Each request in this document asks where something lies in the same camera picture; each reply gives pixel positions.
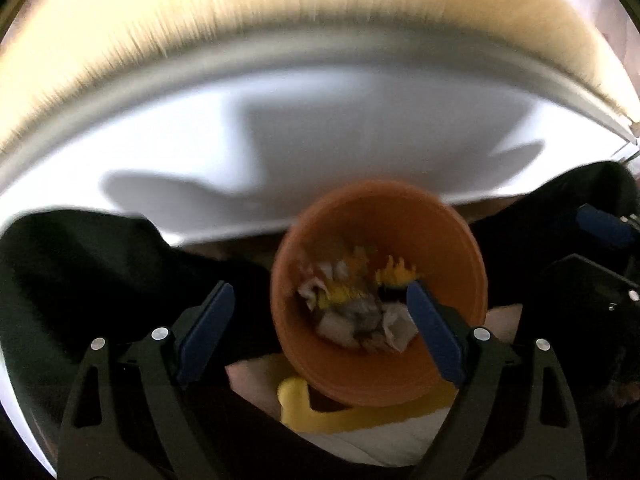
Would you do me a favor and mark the beige floral plush blanket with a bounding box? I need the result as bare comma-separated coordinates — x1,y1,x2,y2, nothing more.
0,0,640,161

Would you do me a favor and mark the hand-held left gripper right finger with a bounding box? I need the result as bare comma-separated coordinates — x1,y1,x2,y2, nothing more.
406,282,587,480

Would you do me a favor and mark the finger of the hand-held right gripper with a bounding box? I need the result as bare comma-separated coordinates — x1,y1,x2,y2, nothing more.
575,204,640,250

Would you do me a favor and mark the pile of wrappers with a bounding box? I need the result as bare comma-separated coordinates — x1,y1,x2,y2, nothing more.
297,245,423,353

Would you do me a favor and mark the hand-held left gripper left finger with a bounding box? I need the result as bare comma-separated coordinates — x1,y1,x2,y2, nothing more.
57,280,236,480

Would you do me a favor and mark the yellow plastic object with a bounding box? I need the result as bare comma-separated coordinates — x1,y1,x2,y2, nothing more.
277,377,458,436

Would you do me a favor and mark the white cloth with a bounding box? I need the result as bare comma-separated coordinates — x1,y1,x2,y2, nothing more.
225,305,523,468

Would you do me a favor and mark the orange plastic bin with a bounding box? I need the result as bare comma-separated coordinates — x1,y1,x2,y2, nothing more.
270,180,488,407

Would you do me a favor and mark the white bed base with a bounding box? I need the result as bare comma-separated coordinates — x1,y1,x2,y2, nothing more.
0,25,640,478

